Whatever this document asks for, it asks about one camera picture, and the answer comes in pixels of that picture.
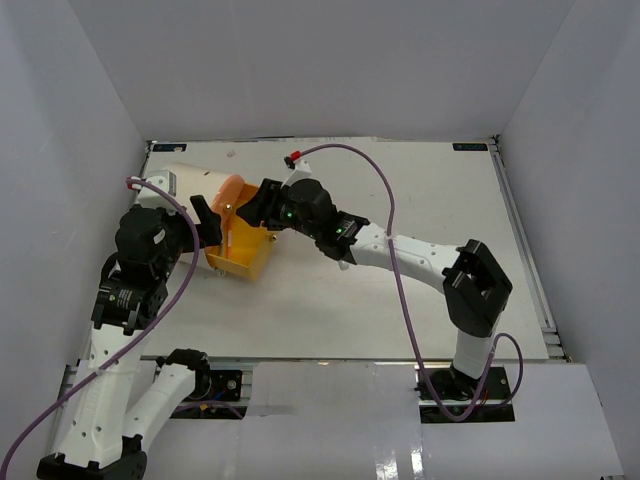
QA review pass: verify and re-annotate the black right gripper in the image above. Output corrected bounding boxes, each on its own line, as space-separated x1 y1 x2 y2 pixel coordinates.
237 179 320 240

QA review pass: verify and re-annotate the orange slim pen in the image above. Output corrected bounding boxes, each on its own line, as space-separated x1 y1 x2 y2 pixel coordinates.
226 230 233 259

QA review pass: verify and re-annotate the yellow drawer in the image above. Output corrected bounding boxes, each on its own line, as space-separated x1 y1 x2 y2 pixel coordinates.
205 182 277 281

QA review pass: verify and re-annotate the cream cylindrical drawer organizer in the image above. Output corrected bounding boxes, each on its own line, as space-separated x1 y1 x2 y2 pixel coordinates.
142 162 244 274

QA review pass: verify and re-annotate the orange top drawer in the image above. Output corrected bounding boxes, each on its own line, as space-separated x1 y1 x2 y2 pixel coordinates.
211 174 245 227

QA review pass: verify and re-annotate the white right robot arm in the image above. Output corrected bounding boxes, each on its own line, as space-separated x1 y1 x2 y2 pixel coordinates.
237 179 513 399

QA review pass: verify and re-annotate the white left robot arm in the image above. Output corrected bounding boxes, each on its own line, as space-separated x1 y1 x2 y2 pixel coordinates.
36 195 222 479

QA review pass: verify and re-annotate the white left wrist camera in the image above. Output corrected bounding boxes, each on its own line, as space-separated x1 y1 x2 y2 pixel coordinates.
127 170 177 210

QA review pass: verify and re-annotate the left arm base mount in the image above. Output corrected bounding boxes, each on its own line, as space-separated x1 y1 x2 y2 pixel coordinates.
171 367 248 420

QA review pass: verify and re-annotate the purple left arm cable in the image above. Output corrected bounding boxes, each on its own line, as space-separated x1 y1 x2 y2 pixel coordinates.
0 175 246 469

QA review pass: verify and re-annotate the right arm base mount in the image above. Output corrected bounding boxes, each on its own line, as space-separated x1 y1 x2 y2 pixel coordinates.
415 367 515 424

